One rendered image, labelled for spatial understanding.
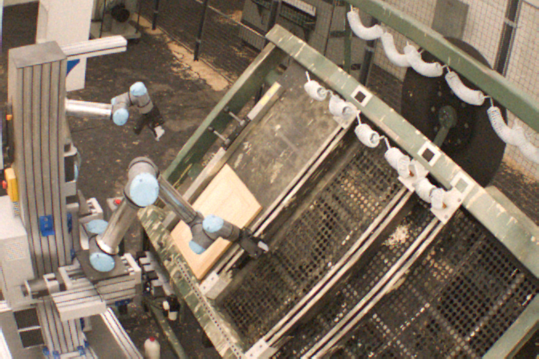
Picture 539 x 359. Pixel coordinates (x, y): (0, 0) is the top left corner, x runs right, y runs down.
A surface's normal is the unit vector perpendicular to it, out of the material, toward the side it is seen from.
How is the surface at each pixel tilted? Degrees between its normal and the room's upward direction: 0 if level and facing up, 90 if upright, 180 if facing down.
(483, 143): 90
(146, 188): 83
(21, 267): 90
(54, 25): 90
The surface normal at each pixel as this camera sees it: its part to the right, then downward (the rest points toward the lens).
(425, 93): -0.87, 0.11
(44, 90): 0.56, 0.49
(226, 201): -0.62, -0.40
